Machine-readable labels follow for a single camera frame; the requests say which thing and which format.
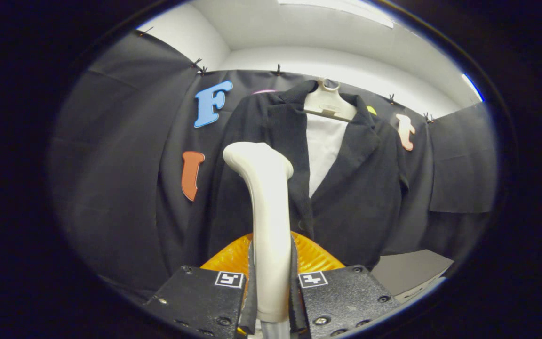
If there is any white garment steamer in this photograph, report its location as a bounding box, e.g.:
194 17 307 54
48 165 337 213
223 141 295 339

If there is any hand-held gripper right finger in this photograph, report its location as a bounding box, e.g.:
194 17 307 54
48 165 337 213
290 230 402 339

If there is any grey cabinet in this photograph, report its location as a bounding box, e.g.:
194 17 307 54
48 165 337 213
370 250 455 304

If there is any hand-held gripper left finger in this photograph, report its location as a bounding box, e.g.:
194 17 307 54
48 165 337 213
144 232 258 339

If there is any white plastic hanger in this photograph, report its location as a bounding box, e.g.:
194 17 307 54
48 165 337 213
303 79 357 123

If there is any black backdrop cloth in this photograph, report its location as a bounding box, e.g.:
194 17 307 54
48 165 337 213
50 29 497 302

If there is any white shirt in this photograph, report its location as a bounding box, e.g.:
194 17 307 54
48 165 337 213
306 113 349 198

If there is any black suit jacket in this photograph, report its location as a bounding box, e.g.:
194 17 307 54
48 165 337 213
205 80 410 271

